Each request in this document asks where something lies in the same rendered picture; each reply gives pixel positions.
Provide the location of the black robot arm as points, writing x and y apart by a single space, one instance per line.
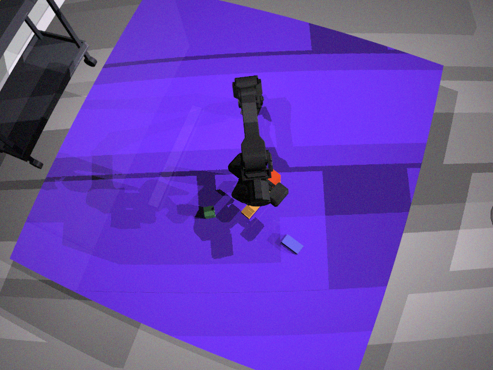
252 187

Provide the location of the orange bar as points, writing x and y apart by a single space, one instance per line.
248 211

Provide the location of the green cube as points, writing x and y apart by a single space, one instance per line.
209 212

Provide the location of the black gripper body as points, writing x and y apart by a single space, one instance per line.
277 193

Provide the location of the blue rectangular block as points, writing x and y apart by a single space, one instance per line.
292 244

